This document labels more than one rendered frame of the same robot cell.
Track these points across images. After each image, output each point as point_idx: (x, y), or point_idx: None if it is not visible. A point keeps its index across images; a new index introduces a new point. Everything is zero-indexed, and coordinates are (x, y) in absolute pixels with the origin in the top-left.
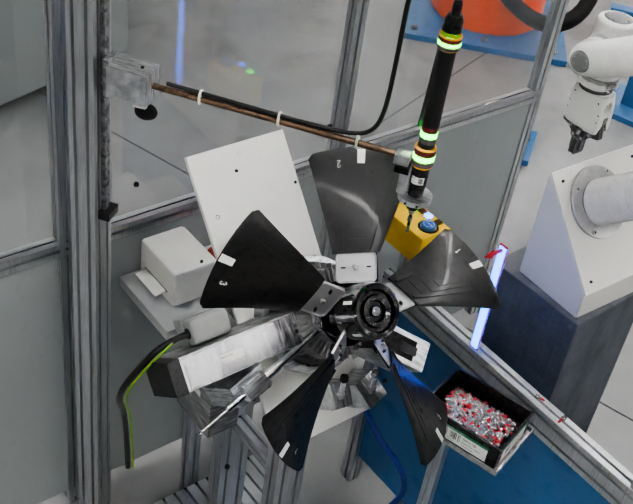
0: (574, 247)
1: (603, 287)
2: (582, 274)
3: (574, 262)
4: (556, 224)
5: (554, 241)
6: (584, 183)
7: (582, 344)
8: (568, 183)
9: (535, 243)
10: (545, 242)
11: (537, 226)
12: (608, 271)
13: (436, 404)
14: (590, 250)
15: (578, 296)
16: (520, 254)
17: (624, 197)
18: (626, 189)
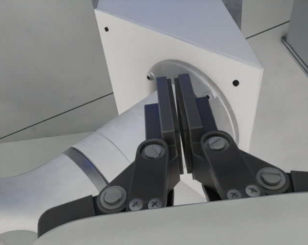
0: (143, 31)
1: (102, 44)
2: (114, 21)
3: (130, 19)
4: (190, 29)
5: (178, 17)
6: (214, 115)
7: None
8: (228, 90)
9: (208, 2)
10: (192, 10)
11: (220, 13)
12: (116, 64)
13: None
14: (137, 56)
15: (105, 4)
16: (232, 5)
17: (114, 140)
18: (118, 154)
